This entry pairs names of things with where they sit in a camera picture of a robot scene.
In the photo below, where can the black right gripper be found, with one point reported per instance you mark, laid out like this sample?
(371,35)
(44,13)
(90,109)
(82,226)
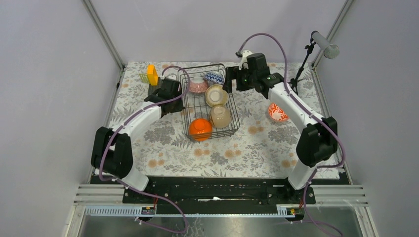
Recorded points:
(234,73)

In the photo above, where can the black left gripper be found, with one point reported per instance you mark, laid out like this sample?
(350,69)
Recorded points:
(180,107)

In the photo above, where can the blue zigzag orange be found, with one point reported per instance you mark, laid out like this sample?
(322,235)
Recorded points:
(214,78)

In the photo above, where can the white bowl red floral pattern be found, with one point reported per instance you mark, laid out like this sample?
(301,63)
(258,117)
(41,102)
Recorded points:
(276,113)

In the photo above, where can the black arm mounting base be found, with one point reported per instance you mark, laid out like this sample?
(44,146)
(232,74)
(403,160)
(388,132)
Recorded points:
(208,195)

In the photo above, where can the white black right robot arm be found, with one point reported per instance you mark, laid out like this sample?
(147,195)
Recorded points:
(317,142)

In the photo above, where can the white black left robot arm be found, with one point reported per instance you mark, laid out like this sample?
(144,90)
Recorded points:
(112,149)

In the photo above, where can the orange plastic block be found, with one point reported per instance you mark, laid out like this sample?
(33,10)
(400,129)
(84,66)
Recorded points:
(152,75)

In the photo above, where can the green yellow grid plate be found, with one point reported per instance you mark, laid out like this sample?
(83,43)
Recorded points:
(144,78)

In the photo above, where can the beige speckled bowl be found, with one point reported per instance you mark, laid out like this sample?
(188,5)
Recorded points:
(215,95)

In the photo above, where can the pink patterned bowl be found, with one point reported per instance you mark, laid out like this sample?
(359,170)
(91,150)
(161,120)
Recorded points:
(198,85)

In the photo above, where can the beige bowl with leaf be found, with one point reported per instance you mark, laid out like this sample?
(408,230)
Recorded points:
(220,116)

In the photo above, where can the orange glossy bowl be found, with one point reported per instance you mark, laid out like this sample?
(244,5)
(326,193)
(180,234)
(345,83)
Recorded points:
(200,129)

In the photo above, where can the floral patterned table mat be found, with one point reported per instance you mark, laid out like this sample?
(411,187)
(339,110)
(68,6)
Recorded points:
(261,147)

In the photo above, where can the silver microphone on black stand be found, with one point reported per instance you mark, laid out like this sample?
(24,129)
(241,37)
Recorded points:
(330,51)

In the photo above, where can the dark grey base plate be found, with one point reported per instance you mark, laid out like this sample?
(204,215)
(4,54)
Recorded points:
(153,88)

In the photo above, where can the black wire dish rack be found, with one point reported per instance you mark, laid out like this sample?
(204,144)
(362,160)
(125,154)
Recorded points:
(195,106)

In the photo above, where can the aluminium frame rail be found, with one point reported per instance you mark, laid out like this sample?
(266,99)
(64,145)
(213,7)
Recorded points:
(89,6)

